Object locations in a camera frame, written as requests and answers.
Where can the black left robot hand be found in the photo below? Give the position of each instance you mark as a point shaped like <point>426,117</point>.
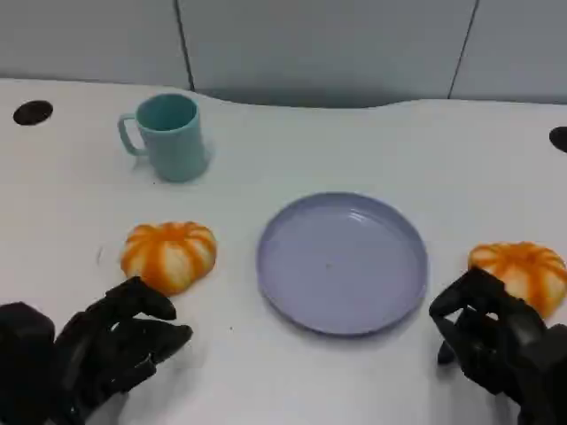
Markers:
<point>102,341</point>

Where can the pale green mug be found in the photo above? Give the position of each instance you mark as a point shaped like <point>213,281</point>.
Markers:
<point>175,146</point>

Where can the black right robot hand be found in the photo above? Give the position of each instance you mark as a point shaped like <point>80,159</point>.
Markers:
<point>500,341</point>

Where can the lilac plate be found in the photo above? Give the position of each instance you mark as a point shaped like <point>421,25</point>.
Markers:
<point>341,265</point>

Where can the orange and white bread roll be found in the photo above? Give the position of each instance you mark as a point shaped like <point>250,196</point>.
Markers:
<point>170,257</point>
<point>529,274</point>

